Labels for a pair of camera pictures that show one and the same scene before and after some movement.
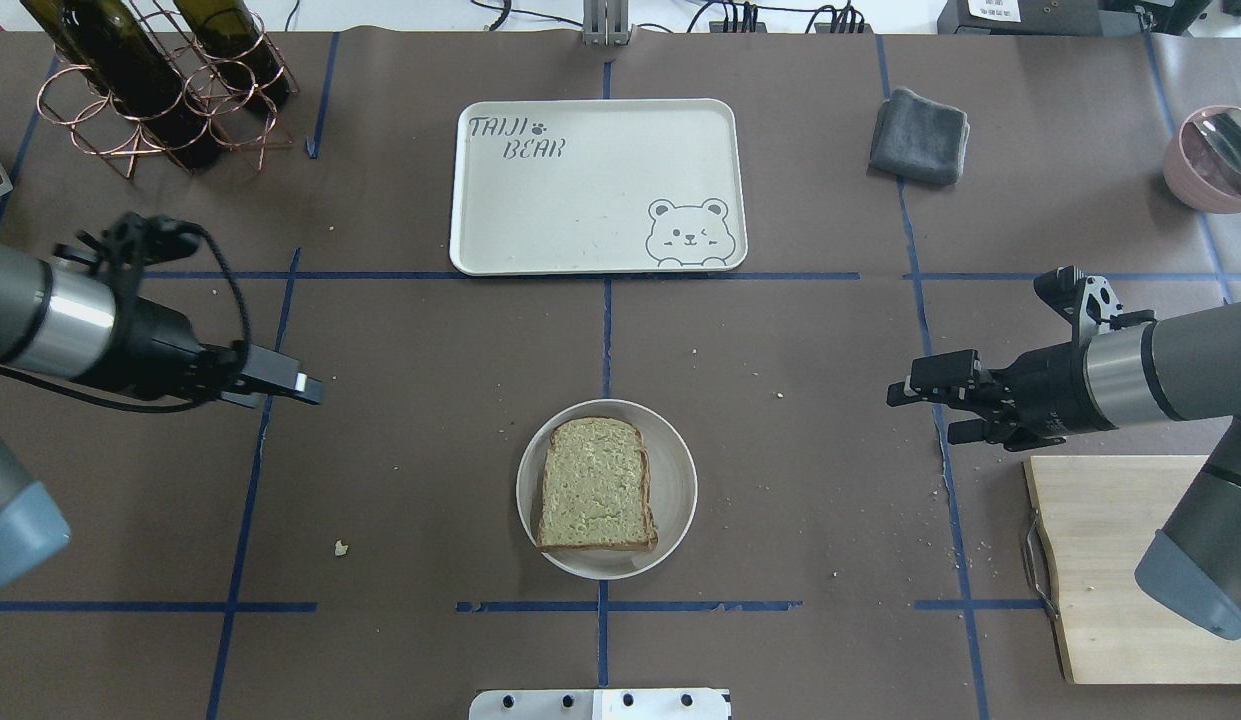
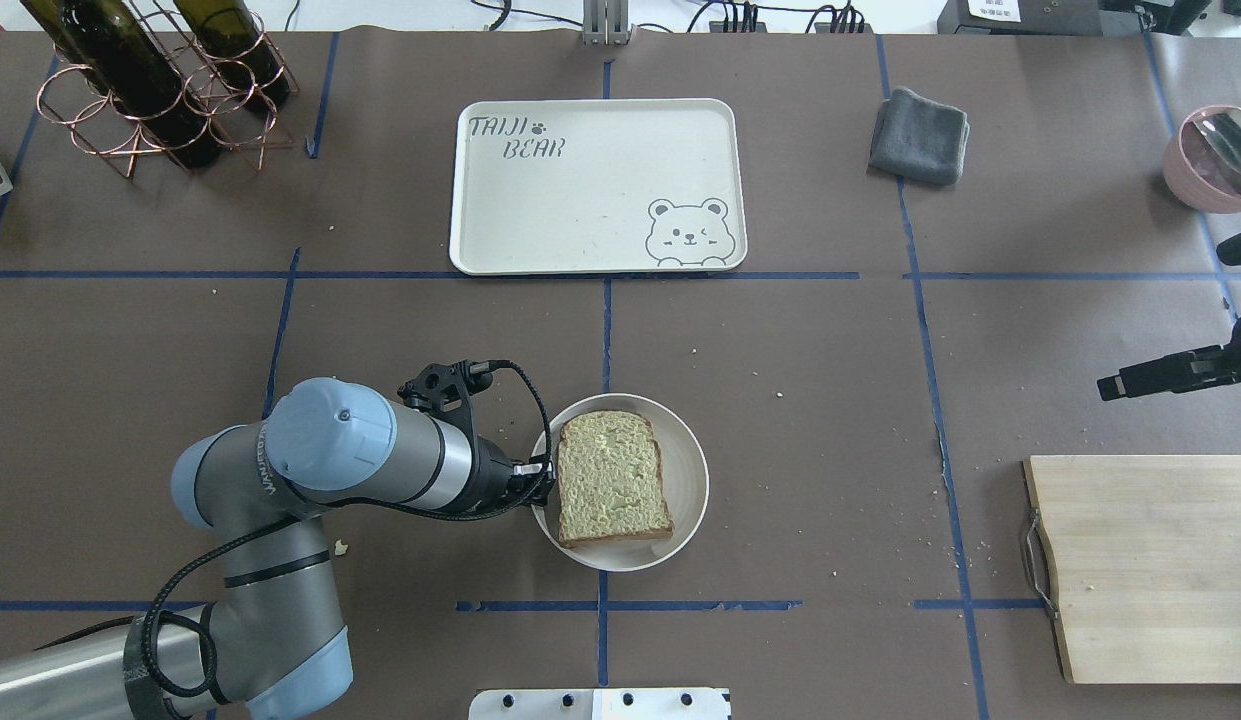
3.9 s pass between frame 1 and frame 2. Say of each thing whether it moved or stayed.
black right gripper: moved
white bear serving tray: stayed
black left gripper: moved
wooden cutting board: stayed
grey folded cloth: stayed
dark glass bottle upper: stayed
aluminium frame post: stayed
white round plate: moved
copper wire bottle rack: stayed
